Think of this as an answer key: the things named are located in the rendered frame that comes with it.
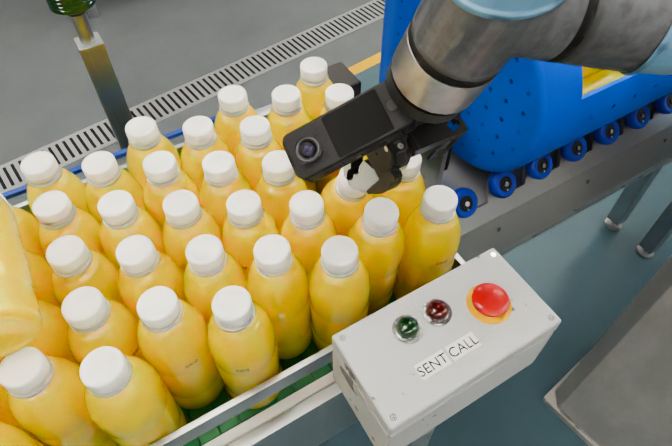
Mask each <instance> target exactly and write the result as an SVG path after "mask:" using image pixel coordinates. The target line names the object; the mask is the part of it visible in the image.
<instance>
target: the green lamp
mask: <svg viewBox="0 0 672 446"><path fill-rule="evenodd" d="M396 331H397V333H398V335H399V336H400V337H402V338H404V339H413V338H415V337H416V336H417V335H418V333H419V324H418V321H417V320H416V319H415V318H413V317H411V316H403V317H401V318H400V319H399V320H398V321H397V324H396Z"/></svg>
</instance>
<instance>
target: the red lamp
mask: <svg viewBox="0 0 672 446"><path fill-rule="evenodd" d="M426 314H427V316H428V317H429V318H430V319H431V320H433V321H436V322H441V321H444V320H445V319H446V318H447V317H448V315H449V308H448V305H447V304H446V303H445V302H444V301H442V300H440V299H434V300H431V301H430V302H429V303H428V304H427V306H426Z"/></svg>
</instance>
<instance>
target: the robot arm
mask: <svg viewBox="0 0 672 446"><path fill-rule="evenodd" d="M512 58H523V59H530V60H538V61H546V62H552V63H559V64H567V65H574V66H582V67H589V68H597V69H604V70H612V71H619V72H620V73H622V74H625V75H635V74H637V73H640V74H653V75H672V0H422V1H421V3H420V5H419V6H418V8H417V10H416V12H415V14H414V16H413V18H412V20H411V22H410V24H409V26H408V27H407V29H406V31H405V33H404V35H403V37H402V39H401V40H400V42H399V44H398V46H397V48H396V50H395V52H394V55H393V57H392V61H391V63H390V65H389V67H388V69H387V73H386V80H385V81H383V82H381V83H379V84H377V85H376V86H374V87H372V88H370V89H368V90H366V91H365V92H363V93H361V94H359V95H357V96H356V97H354V98H352V99H350V100H348V101H346V102H345V103H343V104H341V105H339V106H337V107H335V108H334V109H332V110H330V111H328V112H326V113H324V114H323V115H321V116H319V117H317V118H315V119H313V120H312V121H310V122H308V123H306V124H304V125H302V126H301V127H299V128H297V129H295V130H293V131H291V132H290V133H288V134H286V135H285V136H284V137H283V141H282V143H283V148H284V150H285V152H286V154H287V157H288V159H289V161H290V163H291V166H292V168H293V170H294V172H295V174H296V176H297V177H298V178H301V179H303V180H306V181H308V182H316V181H318V180H319V179H321V178H323V177H325V176H327V175H329V174H331V173H333V172H335V171H337V170H339V169H341V168H342V167H343V170H344V177H345V178H346V179H347V181H348V184H349V185H350V186H351V187H353V188H355V189H357V190H359V191H361V192H363V193H368V194H382V193H385V192H387V191H389V190H391V189H394V188H396V187H397V186H398V185H399V184H400V183H401V180H402V176H403V175H402V172H401V171H402V170H404V169H405V168H406V167H407V166H408V163H409V161H410V158H411V157H414V156H416V155H419V154H421V153H424V152H426V151H428V150H431V149H433V148H435V149H434V150H433V151H432V152H431V154H430V155H429V156H428V157H427V160H430V159H433V158H435V157H438V156H440V155H442V154H445V153H446V152H447V151H448V150H449V149H450V148H451V147H452V146H453V145H454V144H455V143H456V142H457V141H458V140H459V139H460V138H461V137H462V136H463V135H464V133H465V132H466V131H467V130H468V128H467V127H466V125H465V123H464V122H463V120H462V118H461V117H460V113H461V112H462V111H463V110H465V109H466V108H467V107H469V106H470V105H471V104H472V103H473V102H474V101H475V100H476V98H477V97H478V96H479V95H480V94H481V93H482V92H483V91H484V89H485V88H486V87H487V86H488V85H489V84H490V83H491V82H492V81H493V79H494V78H495V76H496V75H497V74H498V73H499V72H500V71H501V69H502V68H503V67H504V66H505V65H506V64H507V63H508V62H509V60H510V59H512ZM449 121H451V122H452V124H453V125H454V124H455V123H457V124H458V129H457V130H455V131H452V132H450V133H448V131H449V127H448V122H449ZM453 122H454V123H453ZM449 141H451V142H450V143H449V144H448V145H447V146H446V147H445V148H442V149H441V147H442V146H443V145H444V144H445V143H447V142H449ZM365 156H367V158H368V159H366V160H364V161H363V157H365ZM359 166H360V171H359Z"/></svg>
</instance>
